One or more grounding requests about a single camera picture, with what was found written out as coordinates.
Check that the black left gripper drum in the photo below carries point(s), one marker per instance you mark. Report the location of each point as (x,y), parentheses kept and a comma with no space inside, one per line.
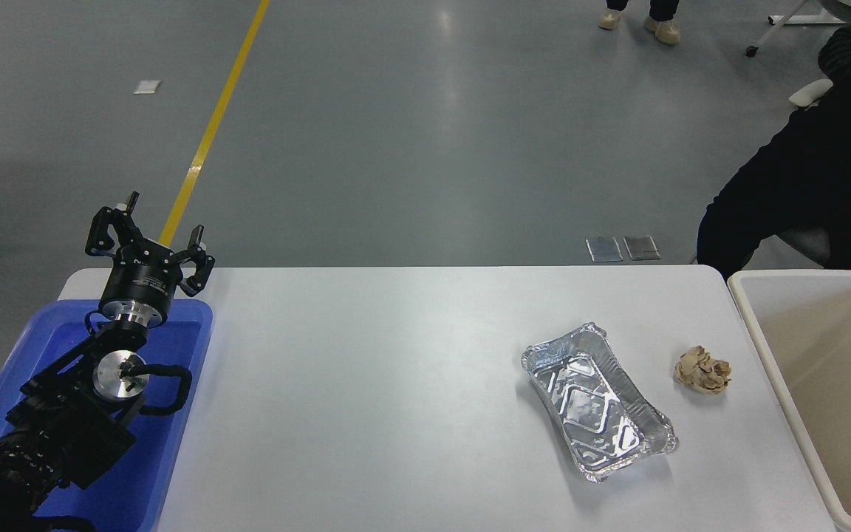
(139,281)

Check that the large pale bin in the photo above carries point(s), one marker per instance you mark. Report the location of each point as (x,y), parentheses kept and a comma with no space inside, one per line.
(802,332)

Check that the blue plastic tray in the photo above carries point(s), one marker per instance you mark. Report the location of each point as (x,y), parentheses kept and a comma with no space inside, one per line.
(167,443)

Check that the crumpled tan paper ball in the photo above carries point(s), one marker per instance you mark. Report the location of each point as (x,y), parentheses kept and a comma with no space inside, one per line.
(700,369)

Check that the clear floor plate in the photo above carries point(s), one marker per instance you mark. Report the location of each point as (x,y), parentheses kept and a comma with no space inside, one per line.
(604,250)
(641,247)

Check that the white wheeled chair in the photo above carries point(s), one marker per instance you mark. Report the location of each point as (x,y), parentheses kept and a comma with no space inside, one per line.
(810,92)

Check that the silver foil tray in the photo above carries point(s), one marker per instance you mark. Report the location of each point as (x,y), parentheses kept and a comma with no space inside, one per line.
(588,406)

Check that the person with beige shoes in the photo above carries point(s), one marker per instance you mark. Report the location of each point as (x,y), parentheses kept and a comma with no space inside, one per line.
(663,29)

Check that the white wheeled furniture frame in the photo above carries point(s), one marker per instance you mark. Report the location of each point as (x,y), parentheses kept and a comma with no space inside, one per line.
(802,18)

